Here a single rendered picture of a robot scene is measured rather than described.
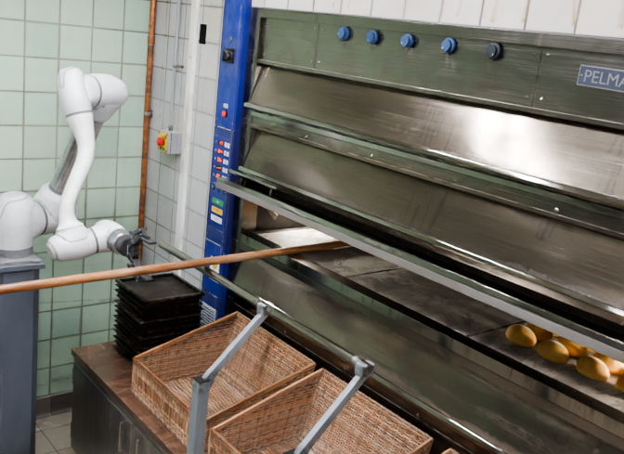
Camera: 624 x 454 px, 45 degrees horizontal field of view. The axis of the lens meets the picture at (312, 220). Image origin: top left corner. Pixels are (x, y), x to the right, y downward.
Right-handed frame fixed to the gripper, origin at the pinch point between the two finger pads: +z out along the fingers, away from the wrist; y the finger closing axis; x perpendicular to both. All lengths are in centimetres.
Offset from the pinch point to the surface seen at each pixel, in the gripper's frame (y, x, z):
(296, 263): 3, -55, 14
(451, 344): 4, -54, 92
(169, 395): 49, -6, 10
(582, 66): -83, -55, 117
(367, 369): 4, -17, 94
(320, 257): 2, -67, 13
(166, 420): 59, -6, 9
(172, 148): -24, -51, -81
